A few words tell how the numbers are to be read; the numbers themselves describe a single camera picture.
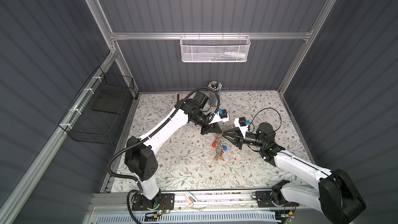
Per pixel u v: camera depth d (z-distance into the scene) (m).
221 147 0.74
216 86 1.00
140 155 0.44
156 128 0.49
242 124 0.65
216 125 0.67
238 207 0.72
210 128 0.65
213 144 0.91
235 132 0.71
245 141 0.68
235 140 0.70
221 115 0.64
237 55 0.87
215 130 0.69
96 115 0.74
